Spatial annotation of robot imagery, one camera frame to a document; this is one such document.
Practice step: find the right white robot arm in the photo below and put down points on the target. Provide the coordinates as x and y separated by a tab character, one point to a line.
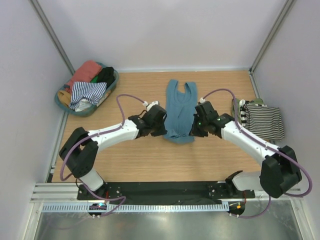
279	170

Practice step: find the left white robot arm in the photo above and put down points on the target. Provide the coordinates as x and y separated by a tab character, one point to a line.
82	147

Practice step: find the coral red garment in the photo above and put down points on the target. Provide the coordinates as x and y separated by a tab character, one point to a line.
85	73

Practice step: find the light blue garment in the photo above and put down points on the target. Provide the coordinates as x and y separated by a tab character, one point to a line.
180	109

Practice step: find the olive green folded tank top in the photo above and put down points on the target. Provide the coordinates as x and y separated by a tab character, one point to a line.
255	102

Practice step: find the aluminium frame rail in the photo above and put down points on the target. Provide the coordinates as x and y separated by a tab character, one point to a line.
77	191

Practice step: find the black garment in basket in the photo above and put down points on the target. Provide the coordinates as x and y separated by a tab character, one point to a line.
106	75

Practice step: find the white striped garment in basket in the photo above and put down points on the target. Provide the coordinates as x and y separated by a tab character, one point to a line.
88	91

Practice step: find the green garment in basket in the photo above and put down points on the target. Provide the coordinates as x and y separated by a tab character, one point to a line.
94	80

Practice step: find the wide striped folded tank top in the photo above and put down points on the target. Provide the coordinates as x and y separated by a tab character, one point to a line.
242	112

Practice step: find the thin striped black tank top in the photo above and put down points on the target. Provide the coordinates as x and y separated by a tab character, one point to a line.
265	122

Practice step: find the slotted white cable duct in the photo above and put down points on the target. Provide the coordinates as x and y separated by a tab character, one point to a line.
98	207

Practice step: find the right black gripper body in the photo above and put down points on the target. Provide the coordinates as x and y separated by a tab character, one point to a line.
199	128

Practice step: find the mustard brown garment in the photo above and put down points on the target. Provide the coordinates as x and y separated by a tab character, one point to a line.
64	97

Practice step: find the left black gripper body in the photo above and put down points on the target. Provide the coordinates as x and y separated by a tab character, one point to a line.
158	129

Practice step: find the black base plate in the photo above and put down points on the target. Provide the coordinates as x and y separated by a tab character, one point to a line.
168	190

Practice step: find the teal laundry basket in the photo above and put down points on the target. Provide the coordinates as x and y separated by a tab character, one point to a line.
85	109

